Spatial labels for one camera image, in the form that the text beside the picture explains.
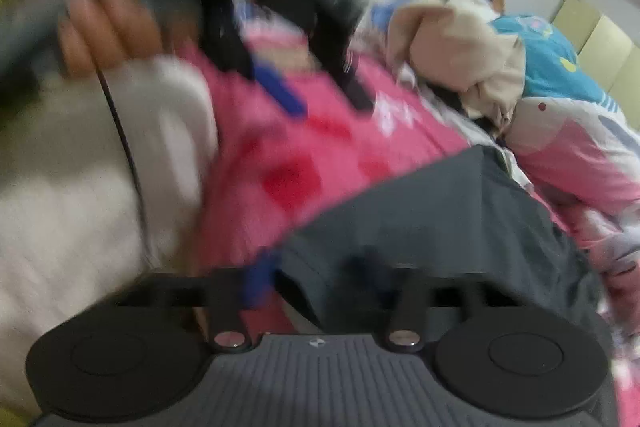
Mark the yellow padded headboard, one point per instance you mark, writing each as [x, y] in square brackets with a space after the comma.
[600, 37]

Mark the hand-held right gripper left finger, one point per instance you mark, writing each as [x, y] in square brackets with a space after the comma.
[257, 282]

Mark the dark grey shirt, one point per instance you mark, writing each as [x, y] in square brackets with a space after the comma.
[425, 217]

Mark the pink and white quilt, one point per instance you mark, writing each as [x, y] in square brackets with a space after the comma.
[575, 157]

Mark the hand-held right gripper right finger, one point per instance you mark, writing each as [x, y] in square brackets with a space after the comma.
[407, 302]

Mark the person's left forearm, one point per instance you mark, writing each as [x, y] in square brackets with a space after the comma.
[60, 207]

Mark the blue printed pillow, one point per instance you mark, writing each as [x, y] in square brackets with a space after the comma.
[545, 67]

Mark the person's left hand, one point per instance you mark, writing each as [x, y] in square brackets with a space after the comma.
[105, 27]

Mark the blue cloth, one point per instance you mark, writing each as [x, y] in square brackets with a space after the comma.
[397, 7]

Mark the pink flower-print blanket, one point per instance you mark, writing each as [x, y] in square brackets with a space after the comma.
[310, 147]

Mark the beige cloth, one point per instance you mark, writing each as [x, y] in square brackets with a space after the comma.
[465, 52]

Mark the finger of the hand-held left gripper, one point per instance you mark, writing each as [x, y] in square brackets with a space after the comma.
[280, 92]
[350, 77]

